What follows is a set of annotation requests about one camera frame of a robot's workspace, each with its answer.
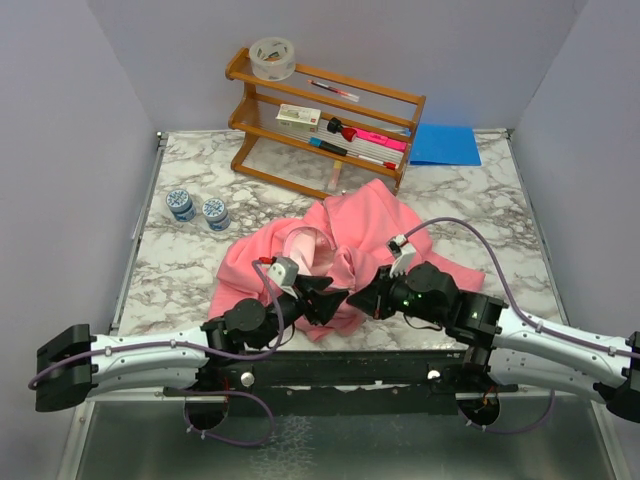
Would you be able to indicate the red clear pen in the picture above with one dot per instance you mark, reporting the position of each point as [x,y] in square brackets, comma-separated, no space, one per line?
[342,93]

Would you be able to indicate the blue white paint jar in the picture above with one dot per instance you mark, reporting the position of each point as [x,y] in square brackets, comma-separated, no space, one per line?
[180,205]
[216,214]

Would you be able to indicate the white red pen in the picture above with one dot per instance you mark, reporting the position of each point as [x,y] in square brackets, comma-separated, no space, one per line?
[385,164]

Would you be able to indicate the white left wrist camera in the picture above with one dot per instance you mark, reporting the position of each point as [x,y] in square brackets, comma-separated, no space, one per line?
[282,271]

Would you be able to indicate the blue black marker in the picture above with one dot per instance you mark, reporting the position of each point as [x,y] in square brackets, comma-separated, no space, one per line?
[326,146]

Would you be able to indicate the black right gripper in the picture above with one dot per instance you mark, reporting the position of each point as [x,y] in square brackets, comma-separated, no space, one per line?
[373,299]

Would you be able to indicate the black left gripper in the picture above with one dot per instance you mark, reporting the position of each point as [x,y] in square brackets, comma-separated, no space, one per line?
[322,306]

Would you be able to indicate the yellow pink glue stick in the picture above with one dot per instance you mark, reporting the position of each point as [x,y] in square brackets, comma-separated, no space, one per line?
[335,176]

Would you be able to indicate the white staples box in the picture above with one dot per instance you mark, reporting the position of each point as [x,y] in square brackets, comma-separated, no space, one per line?
[299,118]

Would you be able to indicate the clear tape roll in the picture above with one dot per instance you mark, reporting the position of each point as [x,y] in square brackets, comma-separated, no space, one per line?
[272,59]

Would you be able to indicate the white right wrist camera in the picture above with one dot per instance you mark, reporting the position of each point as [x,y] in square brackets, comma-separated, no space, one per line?
[403,253]

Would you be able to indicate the wooden three-tier shelf rack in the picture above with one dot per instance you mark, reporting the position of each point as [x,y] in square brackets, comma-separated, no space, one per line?
[282,156]

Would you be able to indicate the blue folder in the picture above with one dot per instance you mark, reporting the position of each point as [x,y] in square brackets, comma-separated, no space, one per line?
[444,145]

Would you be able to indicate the black metal base rail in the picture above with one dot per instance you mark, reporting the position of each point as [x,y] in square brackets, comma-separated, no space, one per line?
[326,383]

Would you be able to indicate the pink highlighter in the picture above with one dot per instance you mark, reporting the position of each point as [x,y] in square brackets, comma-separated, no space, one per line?
[381,140]

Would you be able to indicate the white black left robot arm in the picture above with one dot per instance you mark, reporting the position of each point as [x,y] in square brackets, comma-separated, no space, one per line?
[77,364]

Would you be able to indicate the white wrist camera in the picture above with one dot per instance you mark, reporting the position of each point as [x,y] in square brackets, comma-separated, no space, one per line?
[403,253]
[282,271]

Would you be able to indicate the pink zip jacket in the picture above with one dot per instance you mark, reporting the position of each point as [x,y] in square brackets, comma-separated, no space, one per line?
[344,237]

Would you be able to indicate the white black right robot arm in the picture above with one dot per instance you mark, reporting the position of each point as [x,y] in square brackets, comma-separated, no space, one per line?
[508,345]

